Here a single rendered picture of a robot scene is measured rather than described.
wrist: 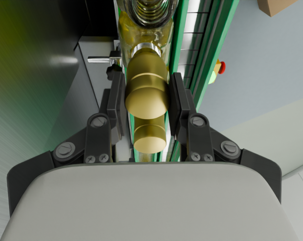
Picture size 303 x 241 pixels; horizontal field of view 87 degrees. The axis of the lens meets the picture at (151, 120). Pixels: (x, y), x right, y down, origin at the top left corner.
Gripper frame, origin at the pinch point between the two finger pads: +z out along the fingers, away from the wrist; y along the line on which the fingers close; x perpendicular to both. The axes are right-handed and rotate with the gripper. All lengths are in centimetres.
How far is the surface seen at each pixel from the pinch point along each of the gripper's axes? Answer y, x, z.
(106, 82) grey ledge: -10.4, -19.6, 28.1
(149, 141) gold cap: 0.2, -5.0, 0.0
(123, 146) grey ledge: -9, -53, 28
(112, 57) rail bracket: -5.9, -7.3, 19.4
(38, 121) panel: -11.8, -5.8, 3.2
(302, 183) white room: 363, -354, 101
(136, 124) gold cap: -1.0, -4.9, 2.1
